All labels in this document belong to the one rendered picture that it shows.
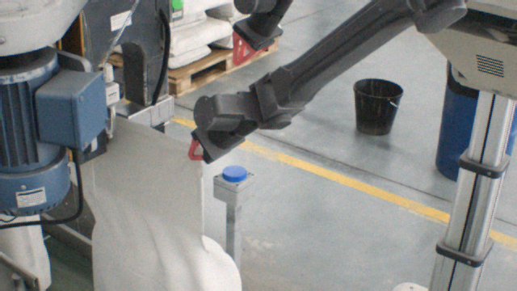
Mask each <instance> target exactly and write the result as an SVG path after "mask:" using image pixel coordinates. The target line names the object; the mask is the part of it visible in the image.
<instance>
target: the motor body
mask: <svg viewBox="0 0 517 291"><path fill-rule="evenodd" d="M59 73H60V71H59V65H58V63H57V52H56V51H55V50H54V49H53V48H49V47H48V46H47V52H46V54H45V55H43V56H42V58H40V59H38V60H36V61H34V62H31V63H28V64H25V65H18V66H14V67H6V68H4V69H0V214H3V215H7V216H11V217H32V216H36V215H39V214H42V213H46V212H48V211H49V210H50V209H53V208H54V207H57V206H58V205H59V204H60V203H61V202H62V201H63V200H64V199H65V197H66V195H67V192H68V191H69V186H70V175H69V166H70V164H69V159H68V150H67V147H66V146H63V145H54V144H49V143H44V142H42V141H41V140H40V137H39V131H38V125H37V119H36V110H35V104H34V95H35V93H36V91H37V90H38V89H40V88H41V87H42V86H43V85H44V84H46V83H47V82H48V81H49V80H50V79H52V76H54V75H57V74H59Z"/></svg>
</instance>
